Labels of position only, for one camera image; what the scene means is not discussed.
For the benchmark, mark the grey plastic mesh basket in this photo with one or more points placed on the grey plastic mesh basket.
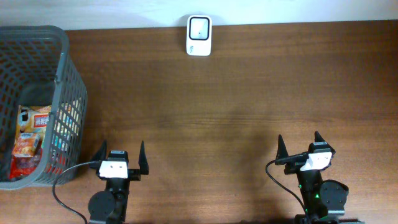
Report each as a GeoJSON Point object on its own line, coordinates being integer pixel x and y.
{"type": "Point", "coordinates": [37, 70]}

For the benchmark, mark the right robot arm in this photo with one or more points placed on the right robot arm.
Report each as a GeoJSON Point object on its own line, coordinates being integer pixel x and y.
{"type": "Point", "coordinates": [323, 201]}

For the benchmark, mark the orange tissue pack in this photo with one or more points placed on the orange tissue pack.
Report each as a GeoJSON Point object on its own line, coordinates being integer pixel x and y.
{"type": "Point", "coordinates": [26, 145]}

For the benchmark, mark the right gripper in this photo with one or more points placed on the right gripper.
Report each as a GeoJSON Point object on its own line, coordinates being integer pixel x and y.
{"type": "Point", "coordinates": [282, 152]}

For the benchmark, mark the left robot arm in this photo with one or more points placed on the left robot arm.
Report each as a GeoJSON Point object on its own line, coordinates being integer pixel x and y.
{"type": "Point", "coordinates": [110, 205]}

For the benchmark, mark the yellow snack bag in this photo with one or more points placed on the yellow snack bag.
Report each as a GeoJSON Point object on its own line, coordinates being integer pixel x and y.
{"type": "Point", "coordinates": [32, 119]}

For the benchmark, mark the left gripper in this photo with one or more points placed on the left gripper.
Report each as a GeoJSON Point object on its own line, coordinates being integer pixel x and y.
{"type": "Point", "coordinates": [134, 175]}

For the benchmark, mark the white barcode scanner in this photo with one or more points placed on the white barcode scanner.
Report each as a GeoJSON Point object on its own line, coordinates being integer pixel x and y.
{"type": "Point", "coordinates": [199, 35]}

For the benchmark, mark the red snack bag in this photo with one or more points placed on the red snack bag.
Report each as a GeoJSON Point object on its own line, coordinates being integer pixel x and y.
{"type": "Point", "coordinates": [24, 166]}

